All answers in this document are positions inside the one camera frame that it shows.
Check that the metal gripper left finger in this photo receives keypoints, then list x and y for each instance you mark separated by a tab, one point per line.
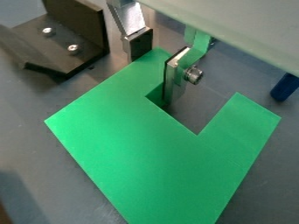
137	35

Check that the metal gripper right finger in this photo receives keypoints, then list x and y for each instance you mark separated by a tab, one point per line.
181	70

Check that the green U-shaped block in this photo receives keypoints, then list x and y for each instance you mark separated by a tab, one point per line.
163	175

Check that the black angle fixture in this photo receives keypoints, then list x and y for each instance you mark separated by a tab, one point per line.
60	42

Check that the blue hex peg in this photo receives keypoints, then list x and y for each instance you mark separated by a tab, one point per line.
285	87

